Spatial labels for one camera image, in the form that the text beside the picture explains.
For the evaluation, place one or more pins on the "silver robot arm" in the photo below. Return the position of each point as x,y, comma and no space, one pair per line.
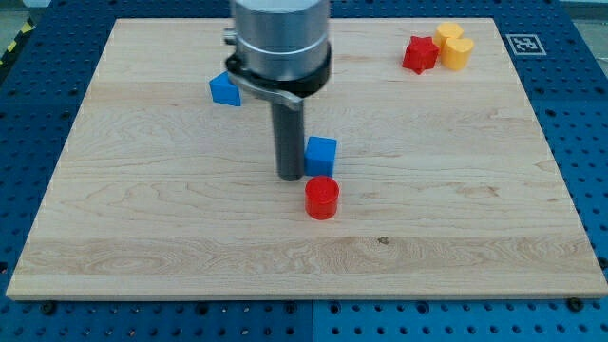
282,40

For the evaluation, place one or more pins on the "white fiducial marker tag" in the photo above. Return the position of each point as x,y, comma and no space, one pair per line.
524,44

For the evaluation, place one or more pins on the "blue cube block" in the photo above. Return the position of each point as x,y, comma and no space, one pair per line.
320,156

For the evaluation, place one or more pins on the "wooden board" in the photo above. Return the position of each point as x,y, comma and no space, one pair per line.
447,187

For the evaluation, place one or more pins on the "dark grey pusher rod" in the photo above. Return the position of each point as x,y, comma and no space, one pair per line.
288,126

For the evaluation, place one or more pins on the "blue triangle block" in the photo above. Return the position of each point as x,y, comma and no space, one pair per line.
223,91

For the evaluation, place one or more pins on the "yellow heart block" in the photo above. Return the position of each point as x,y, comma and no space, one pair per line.
456,53

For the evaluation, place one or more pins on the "red cylinder block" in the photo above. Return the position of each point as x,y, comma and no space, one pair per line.
321,197

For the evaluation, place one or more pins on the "red star block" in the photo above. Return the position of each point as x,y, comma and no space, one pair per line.
421,54

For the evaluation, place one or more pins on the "yellow cylinder block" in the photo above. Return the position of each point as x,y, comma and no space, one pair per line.
447,30

